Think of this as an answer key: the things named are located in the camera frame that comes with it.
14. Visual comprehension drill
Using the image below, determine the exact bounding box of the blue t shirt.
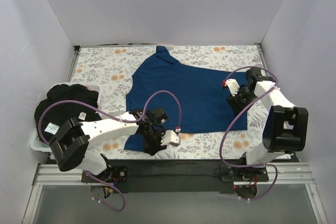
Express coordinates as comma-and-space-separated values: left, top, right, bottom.
123, 46, 249, 153

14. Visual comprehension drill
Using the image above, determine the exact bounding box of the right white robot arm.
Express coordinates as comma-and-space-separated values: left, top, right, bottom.
222, 66, 309, 181

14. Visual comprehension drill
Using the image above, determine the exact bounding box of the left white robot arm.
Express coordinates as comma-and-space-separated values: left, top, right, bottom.
49, 108, 168, 182

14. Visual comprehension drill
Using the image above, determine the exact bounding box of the black t shirt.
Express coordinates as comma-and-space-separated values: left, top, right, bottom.
34, 84, 101, 141

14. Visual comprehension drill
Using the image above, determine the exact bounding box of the white paper label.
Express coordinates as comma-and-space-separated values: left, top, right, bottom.
45, 122, 60, 135

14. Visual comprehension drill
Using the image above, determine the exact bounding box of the white plastic basket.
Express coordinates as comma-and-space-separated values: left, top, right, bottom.
29, 82, 102, 153

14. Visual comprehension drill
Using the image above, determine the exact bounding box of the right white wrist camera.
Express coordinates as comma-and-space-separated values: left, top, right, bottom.
222, 79, 240, 97

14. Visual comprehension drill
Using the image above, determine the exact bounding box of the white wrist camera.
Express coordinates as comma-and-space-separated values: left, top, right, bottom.
222, 79, 240, 97
161, 130, 181, 146

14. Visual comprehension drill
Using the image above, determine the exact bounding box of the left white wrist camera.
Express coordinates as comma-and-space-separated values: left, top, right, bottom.
161, 130, 181, 146

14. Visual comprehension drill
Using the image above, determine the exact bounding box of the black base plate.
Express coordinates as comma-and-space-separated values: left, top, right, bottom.
81, 158, 270, 195

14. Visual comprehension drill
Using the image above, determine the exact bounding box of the aluminium frame rail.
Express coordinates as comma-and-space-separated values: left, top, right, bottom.
22, 163, 328, 223

